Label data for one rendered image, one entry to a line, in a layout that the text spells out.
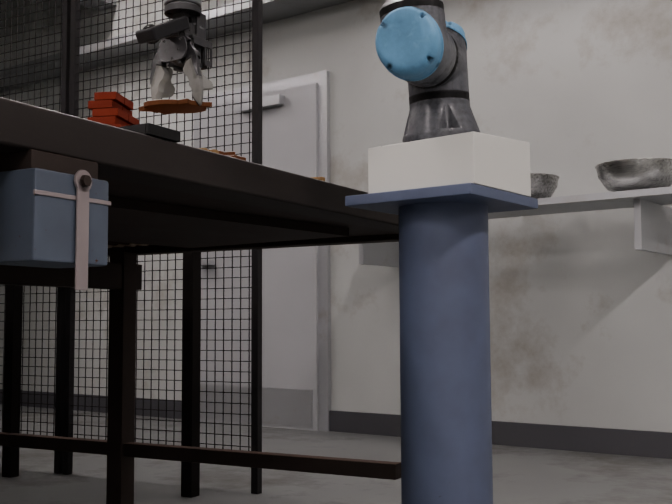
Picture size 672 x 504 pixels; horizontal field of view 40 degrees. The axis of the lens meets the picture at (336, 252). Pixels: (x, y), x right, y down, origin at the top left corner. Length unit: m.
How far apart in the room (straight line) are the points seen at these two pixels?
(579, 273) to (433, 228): 3.13
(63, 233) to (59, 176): 0.07
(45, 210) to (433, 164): 0.72
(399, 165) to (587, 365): 3.19
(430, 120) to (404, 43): 0.18
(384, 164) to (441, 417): 0.47
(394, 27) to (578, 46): 3.37
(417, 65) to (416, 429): 0.65
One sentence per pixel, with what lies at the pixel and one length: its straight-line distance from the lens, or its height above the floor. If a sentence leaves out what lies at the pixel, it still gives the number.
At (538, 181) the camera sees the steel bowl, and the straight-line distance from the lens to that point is 4.43.
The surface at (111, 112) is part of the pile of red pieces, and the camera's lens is 2.82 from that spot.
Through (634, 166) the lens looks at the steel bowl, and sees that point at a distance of 4.20.
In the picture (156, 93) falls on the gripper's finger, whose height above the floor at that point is 1.08.
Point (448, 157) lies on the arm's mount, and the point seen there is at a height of 0.92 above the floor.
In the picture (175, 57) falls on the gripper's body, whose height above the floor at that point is 1.15.
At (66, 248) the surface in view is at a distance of 1.28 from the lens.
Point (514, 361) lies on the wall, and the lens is 4.96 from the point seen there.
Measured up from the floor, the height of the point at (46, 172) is 0.83.
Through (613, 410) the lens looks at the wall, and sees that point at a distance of 4.76.
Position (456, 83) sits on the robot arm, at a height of 1.08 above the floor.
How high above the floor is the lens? 0.63
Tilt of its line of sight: 4 degrees up
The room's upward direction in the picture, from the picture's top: straight up
